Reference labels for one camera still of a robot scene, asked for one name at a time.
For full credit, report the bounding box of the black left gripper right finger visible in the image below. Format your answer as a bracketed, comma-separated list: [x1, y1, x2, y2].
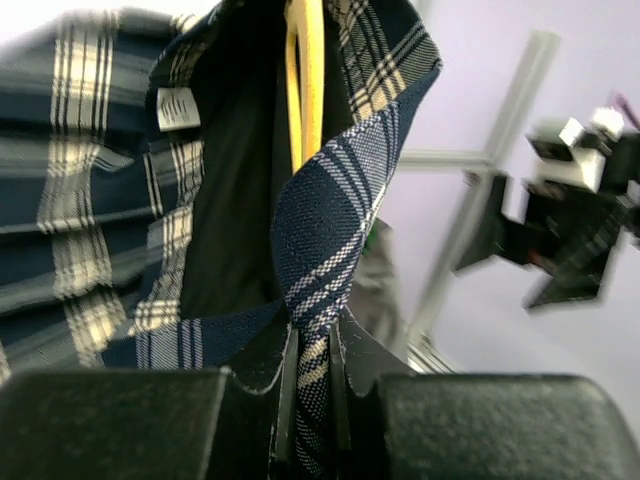
[330, 313, 639, 480]

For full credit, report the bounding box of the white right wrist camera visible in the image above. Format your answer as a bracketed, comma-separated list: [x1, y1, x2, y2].
[527, 107, 624, 192]

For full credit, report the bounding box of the yellow plastic hanger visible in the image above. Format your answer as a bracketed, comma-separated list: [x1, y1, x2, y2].
[284, 0, 325, 172]

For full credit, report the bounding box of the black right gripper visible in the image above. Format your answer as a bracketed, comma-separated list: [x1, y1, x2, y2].
[454, 149, 639, 310]

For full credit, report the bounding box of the navy white plaid skirt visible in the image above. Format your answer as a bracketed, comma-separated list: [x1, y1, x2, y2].
[1, 1, 442, 479]

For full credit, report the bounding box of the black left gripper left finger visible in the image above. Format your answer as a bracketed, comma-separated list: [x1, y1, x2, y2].
[1, 330, 298, 479]

